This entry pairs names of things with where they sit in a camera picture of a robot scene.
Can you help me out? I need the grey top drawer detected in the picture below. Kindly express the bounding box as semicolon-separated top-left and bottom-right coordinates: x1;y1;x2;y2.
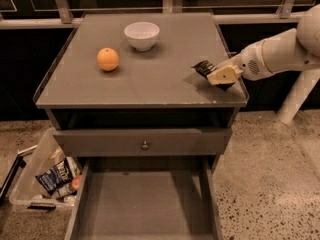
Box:
54;128;232;157

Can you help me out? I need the white diagonal post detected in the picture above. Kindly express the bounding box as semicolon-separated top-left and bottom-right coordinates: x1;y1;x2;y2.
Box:
276;68;320;124

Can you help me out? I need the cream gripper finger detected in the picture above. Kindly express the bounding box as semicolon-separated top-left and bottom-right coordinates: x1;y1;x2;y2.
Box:
207;65;239;85

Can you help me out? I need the grey drawer cabinet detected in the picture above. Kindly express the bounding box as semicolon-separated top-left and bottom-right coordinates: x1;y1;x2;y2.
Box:
32;11;250;240

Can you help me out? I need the blue kettle chips bag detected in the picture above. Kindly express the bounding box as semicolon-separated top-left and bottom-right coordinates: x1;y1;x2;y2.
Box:
35;158;73;195

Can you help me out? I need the metal window railing frame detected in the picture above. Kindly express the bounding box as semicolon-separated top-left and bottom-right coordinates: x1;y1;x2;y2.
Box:
0;0;320;29

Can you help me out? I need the open grey middle drawer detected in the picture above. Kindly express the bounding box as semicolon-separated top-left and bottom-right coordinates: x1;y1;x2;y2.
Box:
64;157;223;240

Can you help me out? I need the black rxbar chocolate wrapper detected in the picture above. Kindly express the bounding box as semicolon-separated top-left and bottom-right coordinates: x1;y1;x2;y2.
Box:
193;60;233;91

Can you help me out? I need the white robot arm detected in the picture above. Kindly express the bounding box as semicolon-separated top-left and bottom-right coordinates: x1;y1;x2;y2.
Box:
206;5;320;85

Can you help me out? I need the round metal drawer knob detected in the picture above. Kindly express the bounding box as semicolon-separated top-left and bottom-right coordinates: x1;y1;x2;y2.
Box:
141;141;150;151

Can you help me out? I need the clear plastic bin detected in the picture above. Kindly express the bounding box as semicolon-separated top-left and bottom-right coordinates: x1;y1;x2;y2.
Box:
9;128;81;207

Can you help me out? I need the white ceramic bowl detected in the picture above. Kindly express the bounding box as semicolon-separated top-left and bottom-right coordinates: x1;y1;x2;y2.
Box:
124;22;160;51

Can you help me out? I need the orange fruit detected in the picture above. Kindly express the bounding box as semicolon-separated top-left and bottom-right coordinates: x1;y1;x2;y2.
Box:
97;48;119;71

